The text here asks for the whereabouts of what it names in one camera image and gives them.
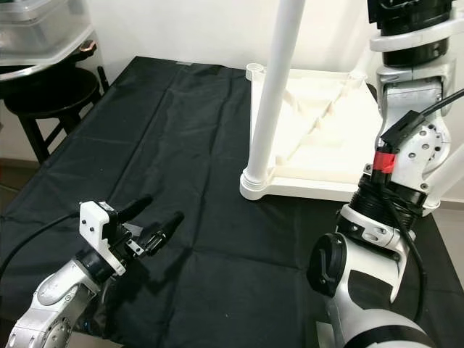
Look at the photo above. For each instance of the black cloth cover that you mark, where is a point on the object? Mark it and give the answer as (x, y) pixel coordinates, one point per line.
(174, 145)

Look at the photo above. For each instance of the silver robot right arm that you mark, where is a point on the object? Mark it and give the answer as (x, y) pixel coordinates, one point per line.
(406, 87)

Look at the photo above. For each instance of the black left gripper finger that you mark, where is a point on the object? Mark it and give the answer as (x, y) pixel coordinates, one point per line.
(134, 207)
(168, 228)

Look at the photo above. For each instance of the clear plastic storage box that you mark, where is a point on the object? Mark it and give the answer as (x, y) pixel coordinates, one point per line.
(43, 29)

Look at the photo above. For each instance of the copper coloured bowl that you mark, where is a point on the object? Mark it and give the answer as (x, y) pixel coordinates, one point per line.
(88, 46)

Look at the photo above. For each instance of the white plastic table top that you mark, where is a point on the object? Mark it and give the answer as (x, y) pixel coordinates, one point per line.
(326, 159)

